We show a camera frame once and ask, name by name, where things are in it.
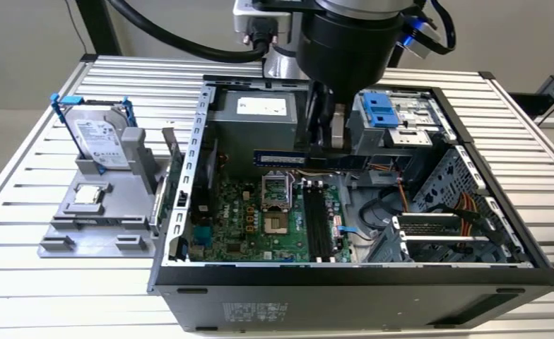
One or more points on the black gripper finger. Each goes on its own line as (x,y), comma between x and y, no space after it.
(317,123)

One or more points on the RAM stick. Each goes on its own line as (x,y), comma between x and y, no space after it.
(98,222)
(282,157)

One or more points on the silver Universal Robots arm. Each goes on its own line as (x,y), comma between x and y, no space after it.
(353,5)

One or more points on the black RAM slot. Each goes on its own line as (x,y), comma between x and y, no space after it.
(325,222)
(313,222)

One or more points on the blue drive latch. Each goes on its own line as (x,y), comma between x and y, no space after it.
(379,109)

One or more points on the grey power supply unit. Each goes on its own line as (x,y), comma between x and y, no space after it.
(254,137)

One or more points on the metal drive cage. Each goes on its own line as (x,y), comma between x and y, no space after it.
(409,137)

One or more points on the thin locking lever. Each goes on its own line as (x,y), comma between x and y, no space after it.
(291,194)

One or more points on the CPU socket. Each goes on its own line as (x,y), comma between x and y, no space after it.
(276,223)

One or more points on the green graphics card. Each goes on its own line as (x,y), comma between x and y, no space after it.
(174,155)

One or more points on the green motherboard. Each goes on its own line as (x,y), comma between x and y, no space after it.
(277,249)

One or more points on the blue expansion slot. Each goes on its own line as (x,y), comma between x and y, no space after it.
(202,236)

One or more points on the metal disk bay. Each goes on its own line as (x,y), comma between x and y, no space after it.
(447,239)

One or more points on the hard disk in blue carrier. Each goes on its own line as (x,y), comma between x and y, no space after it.
(95,137)

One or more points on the grey parts rack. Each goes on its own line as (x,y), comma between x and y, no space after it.
(117,208)

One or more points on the black PC case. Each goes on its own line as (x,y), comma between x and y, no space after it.
(305,303)

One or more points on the silver CPU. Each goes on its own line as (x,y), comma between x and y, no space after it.
(87,195)

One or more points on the small silver wrist camera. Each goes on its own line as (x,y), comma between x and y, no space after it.
(424,49)

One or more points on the black frame post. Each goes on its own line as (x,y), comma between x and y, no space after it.
(99,31)

